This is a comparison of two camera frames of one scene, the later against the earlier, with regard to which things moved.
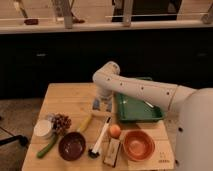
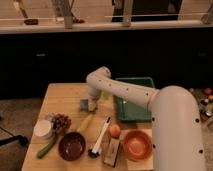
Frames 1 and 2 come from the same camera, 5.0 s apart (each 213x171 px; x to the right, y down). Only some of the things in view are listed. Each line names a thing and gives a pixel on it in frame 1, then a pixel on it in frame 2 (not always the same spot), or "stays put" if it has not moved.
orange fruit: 115,131 stays put
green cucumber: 51,143 stays put
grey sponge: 102,104 → 84,105
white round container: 42,128 stays put
